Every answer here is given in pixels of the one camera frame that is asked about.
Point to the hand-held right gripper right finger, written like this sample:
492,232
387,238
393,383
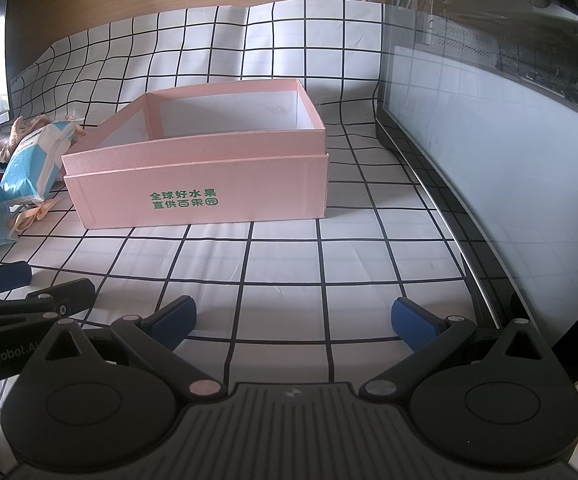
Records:
411,320

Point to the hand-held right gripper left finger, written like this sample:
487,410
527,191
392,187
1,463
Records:
174,322

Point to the pink cardboard box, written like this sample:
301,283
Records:
219,180

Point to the red yellow green toy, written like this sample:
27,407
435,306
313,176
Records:
34,122

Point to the glass panel computer case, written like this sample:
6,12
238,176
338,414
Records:
494,160

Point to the white blue tissue packet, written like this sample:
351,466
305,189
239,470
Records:
34,165

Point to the beige ribbon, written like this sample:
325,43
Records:
31,216

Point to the white black checkered tablecloth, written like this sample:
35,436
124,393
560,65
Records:
279,270

